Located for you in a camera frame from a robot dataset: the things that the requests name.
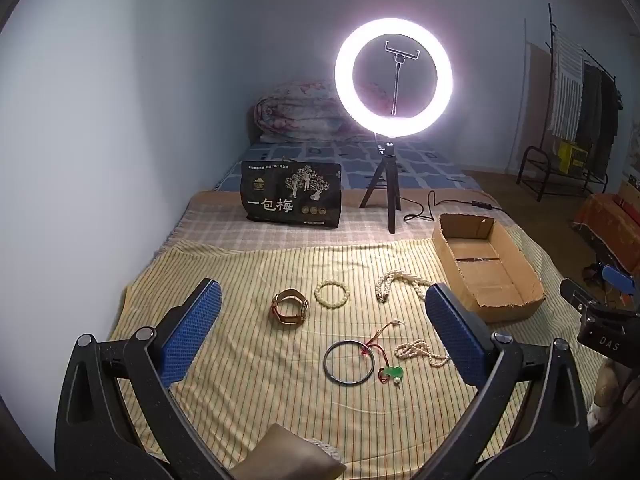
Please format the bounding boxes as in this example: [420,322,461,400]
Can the black ring light cable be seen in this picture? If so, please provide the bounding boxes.
[400,191,516,223]

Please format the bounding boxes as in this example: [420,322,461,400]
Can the brown strap wristwatch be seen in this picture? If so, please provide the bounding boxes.
[271,288,312,330]

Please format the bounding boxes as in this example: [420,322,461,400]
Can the orange cloth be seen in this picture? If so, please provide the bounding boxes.
[572,192,640,256]

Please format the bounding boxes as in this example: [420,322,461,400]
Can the black metal low shelf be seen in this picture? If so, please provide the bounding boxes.
[516,146,608,203]

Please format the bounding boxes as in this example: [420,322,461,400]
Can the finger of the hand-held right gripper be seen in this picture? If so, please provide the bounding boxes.
[602,265,640,306]
[560,278,606,321]

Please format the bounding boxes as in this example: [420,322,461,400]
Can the black tripod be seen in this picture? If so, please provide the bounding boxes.
[359,132,403,235]

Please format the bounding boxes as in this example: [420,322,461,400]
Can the twisted pearl rope necklace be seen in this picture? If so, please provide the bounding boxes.
[375,269,436,305]

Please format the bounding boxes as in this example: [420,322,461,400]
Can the dark bangle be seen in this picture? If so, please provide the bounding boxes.
[322,340,375,387]

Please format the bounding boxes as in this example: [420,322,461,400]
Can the metal phone clamp holder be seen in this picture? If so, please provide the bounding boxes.
[384,40,420,116]

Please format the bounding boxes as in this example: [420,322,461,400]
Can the yellow striped blanket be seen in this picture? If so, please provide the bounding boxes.
[107,237,616,480]

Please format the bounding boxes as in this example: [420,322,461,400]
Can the beige checked blanket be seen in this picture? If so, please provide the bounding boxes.
[177,190,521,256]

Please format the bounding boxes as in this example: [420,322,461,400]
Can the black clothes rack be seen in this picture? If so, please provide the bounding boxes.
[545,2,626,196]

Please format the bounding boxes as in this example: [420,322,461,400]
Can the white bead bracelet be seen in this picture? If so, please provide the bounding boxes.
[314,280,352,307]

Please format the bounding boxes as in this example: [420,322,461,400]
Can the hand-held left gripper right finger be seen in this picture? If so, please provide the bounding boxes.
[425,283,592,480]

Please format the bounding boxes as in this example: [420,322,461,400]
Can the blue patterned bed sheet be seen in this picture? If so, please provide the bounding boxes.
[215,137,483,193]

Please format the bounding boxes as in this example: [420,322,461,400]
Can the yellow box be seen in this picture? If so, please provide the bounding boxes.
[556,140,591,171]

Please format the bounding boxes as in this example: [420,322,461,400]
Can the cardboard box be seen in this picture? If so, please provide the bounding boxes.
[431,213,547,324]

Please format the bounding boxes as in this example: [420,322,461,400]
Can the white ring light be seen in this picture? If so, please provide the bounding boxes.
[334,17,454,138]

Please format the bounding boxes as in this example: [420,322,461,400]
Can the tan cushion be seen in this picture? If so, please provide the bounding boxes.
[230,422,347,480]

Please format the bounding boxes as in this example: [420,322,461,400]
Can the green jade pendant red cord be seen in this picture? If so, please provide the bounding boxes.
[362,319,407,386]

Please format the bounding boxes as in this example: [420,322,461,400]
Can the striped hanging towel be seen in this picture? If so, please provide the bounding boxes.
[547,30,586,138]

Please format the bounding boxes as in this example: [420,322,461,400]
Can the dark hanging clothes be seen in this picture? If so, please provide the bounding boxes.
[575,60,623,181]

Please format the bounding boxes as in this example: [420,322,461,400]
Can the small pearl necklace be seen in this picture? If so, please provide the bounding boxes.
[393,339,451,368]

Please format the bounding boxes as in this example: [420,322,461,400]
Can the black printed bag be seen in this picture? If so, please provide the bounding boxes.
[241,160,343,228]

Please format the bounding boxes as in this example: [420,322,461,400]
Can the person's right hand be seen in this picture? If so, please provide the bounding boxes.
[587,360,619,432]

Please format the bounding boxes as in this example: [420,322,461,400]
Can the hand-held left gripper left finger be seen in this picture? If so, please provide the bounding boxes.
[54,277,233,480]

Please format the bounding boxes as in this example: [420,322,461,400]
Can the folded floral quilt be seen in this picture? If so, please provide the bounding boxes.
[250,79,391,143]

